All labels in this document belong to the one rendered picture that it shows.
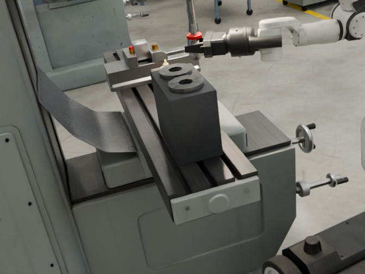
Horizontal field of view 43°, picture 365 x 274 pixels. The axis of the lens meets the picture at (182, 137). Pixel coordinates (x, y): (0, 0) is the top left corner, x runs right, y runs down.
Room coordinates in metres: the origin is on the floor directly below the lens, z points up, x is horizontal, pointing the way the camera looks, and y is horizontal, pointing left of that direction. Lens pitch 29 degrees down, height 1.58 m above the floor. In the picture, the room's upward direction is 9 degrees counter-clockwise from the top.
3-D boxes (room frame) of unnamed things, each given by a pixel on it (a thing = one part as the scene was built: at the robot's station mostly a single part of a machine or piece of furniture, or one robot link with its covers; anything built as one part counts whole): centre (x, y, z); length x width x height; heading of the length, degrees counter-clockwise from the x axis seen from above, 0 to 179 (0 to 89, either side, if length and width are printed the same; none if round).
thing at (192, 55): (1.39, -0.08, 1.12); 0.05 x 0.05 x 0.06
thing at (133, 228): (1.42, 0.03, 0.44); 0.80 x 0.30 x 0.60; 102
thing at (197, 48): (1.36, -0.08, 1.13); 0.06 x 0.02 x 0.03; 77
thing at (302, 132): (1.52, -0.43, 0.64); 0.16 x 0.12 x 0.12; 102
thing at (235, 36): (1.37, -0.17, 1.12); 0.13 x 0.12 x 0.10; 167
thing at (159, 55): (1.67, 0.05, 1.03); 0.12 x 0.06 x 0.04; 12
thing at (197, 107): (1.11, -0.02, 1.04); 0.22 x 0.12 x 0.20; 12
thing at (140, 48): (1.66, 0.11, 1.05); 0.06 x 0.05 x 0.06; 12
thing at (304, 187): (1.39, -0.49, 0.52); 0.22 x 0.06 x 0.06; 102
